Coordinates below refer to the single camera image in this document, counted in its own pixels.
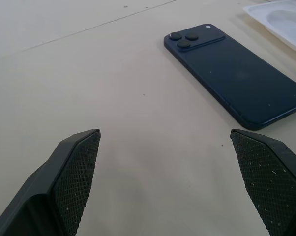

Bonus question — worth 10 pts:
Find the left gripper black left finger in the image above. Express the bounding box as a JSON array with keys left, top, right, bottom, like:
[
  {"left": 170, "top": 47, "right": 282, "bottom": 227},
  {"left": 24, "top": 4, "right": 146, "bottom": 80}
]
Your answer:
[{"left": 0, "top": 128, "right": 101, "bottom": 236}]

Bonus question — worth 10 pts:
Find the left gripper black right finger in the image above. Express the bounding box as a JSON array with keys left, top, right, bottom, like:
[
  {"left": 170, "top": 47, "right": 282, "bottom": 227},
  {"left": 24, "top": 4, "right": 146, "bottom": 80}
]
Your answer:
[{"left": 230, "top": 129, "right": 296, "bottom": 236}]

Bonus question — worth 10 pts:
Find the dark blue smartphone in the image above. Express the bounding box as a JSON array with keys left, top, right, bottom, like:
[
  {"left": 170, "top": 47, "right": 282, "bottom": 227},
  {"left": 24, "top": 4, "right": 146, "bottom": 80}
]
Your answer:
[{"left": 163, "top": 23, "right": 296, "bottom": 131}]

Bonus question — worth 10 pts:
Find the white box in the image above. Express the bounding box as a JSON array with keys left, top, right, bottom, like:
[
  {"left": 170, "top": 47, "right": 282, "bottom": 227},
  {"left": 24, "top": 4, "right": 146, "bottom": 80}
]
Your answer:
[{"left": 242, "top": 0, "right": 296, "bottom": 56}]

